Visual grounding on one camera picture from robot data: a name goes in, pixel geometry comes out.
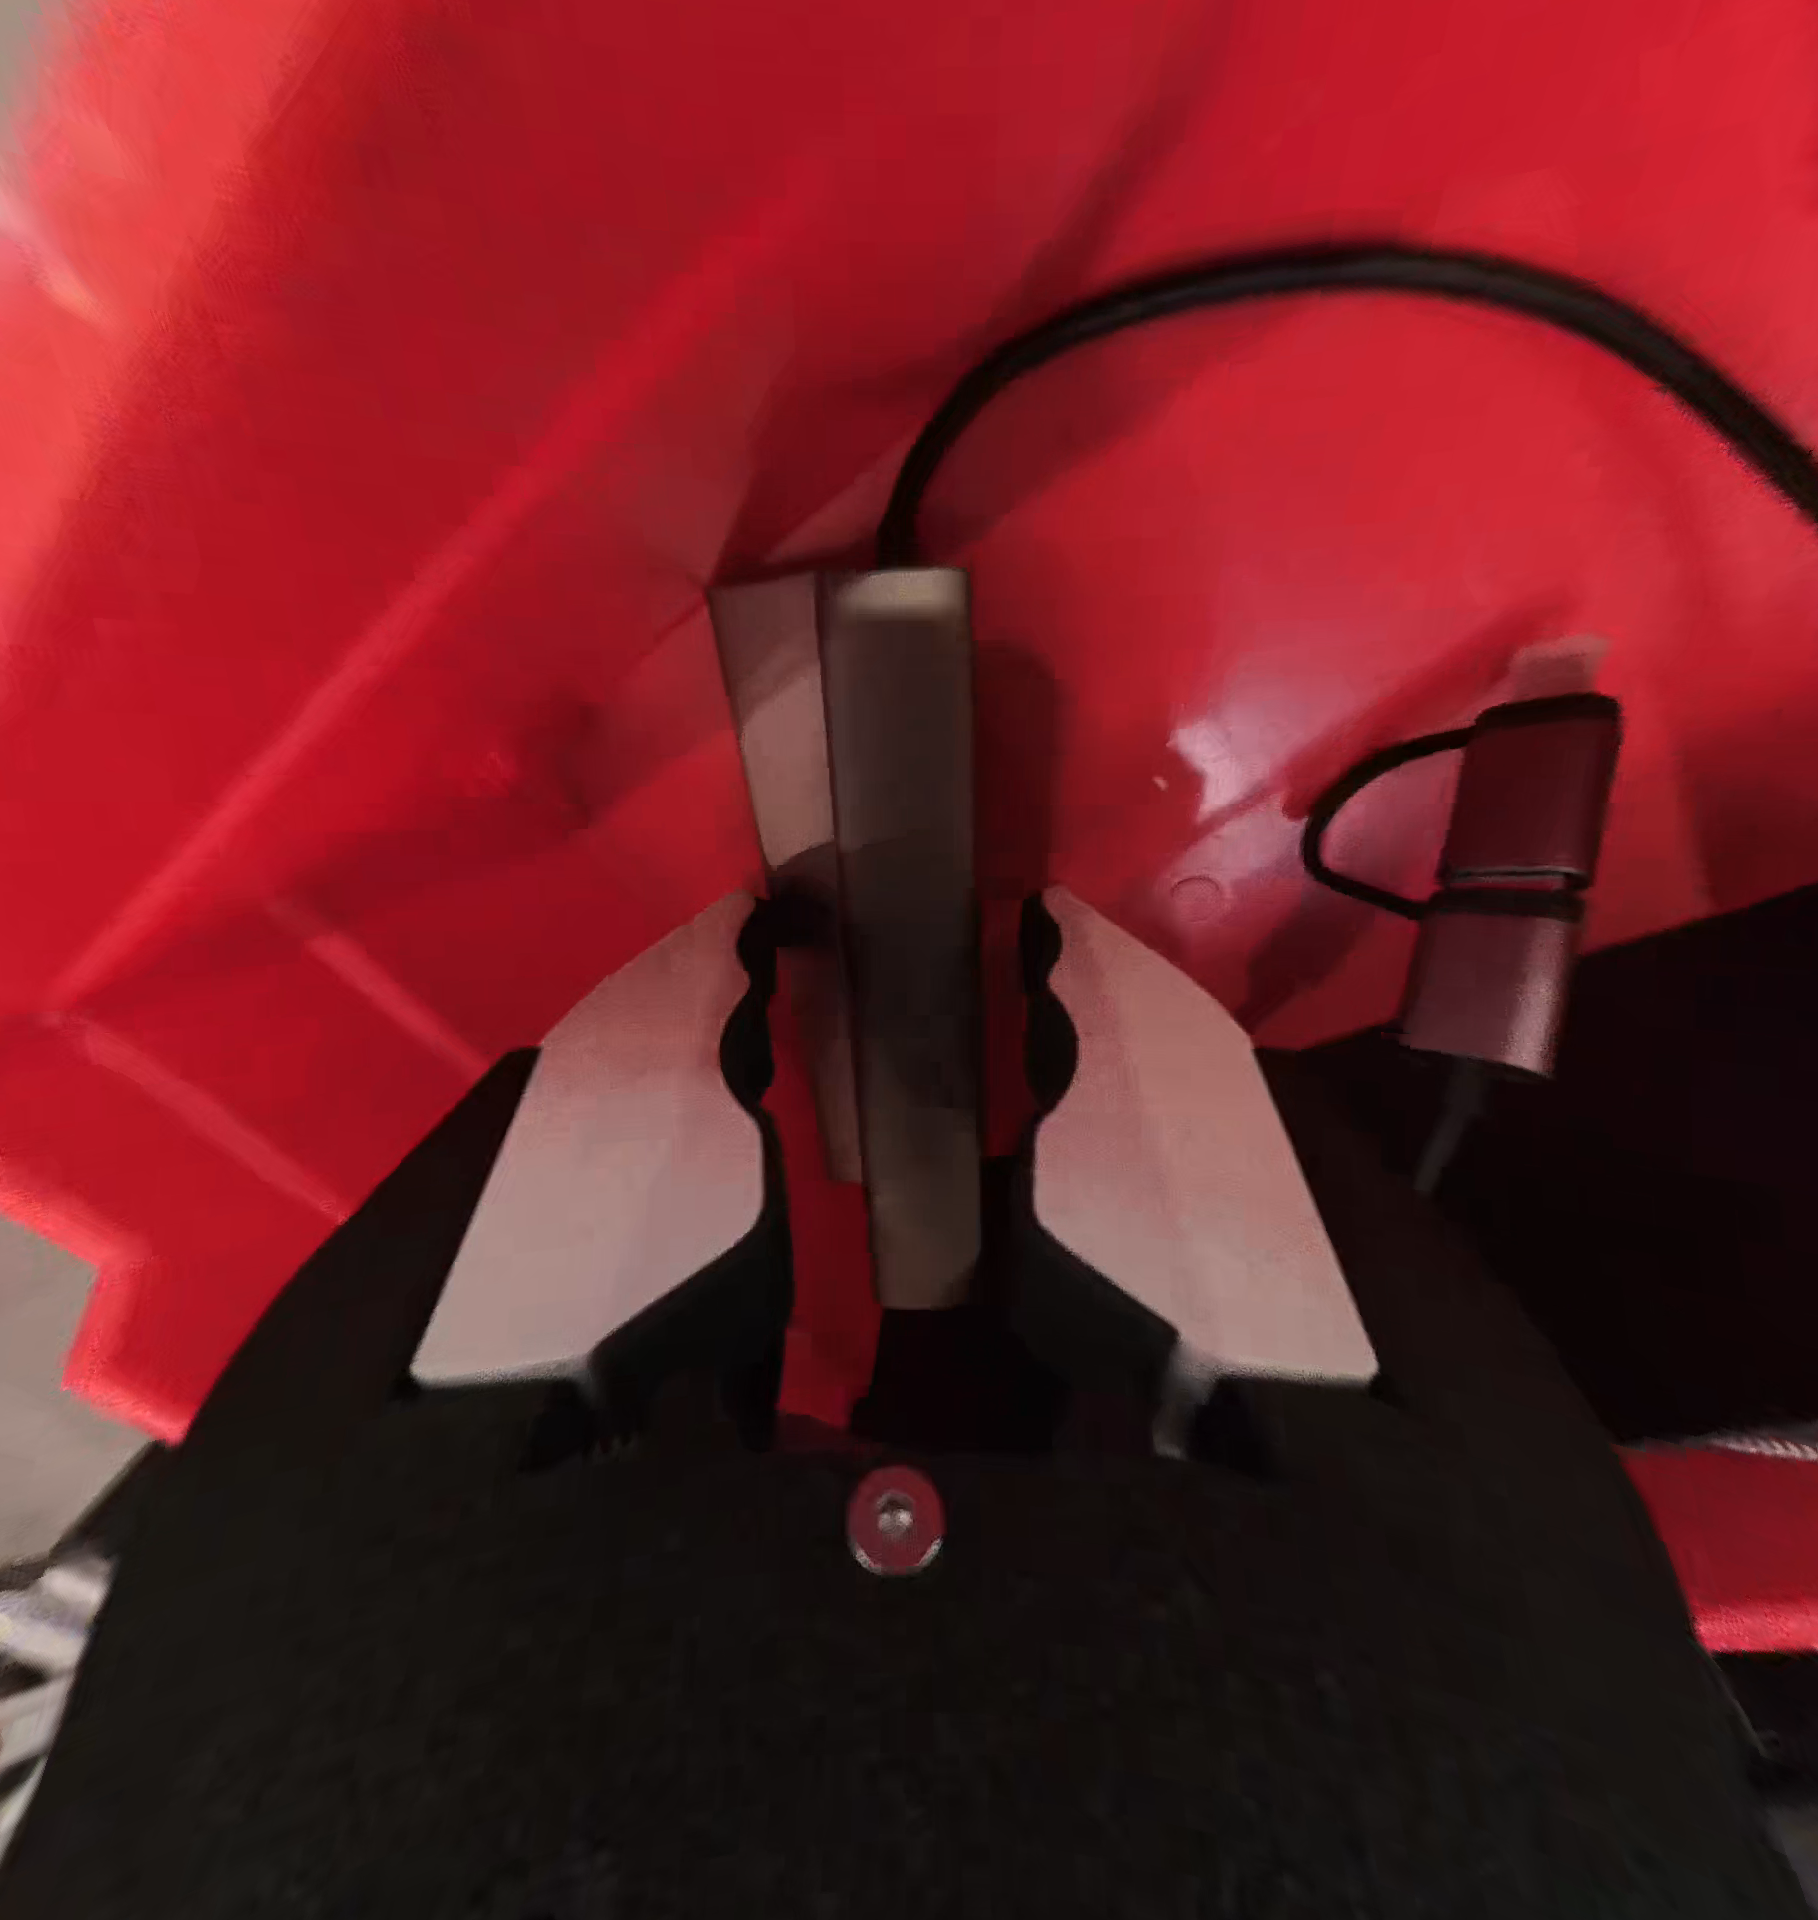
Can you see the red plastic bin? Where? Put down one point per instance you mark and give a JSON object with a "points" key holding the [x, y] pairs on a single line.
{"points": [[399, 452]]}

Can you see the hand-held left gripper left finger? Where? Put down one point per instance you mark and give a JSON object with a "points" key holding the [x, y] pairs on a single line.
{"points": [[610, 1201]]}

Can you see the black bin divider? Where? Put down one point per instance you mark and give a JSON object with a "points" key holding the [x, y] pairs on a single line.
{"points": [[1720, 1171]]}

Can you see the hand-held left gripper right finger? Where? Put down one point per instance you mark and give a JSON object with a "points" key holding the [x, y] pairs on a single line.
{"points": [[1195, 1201]]}

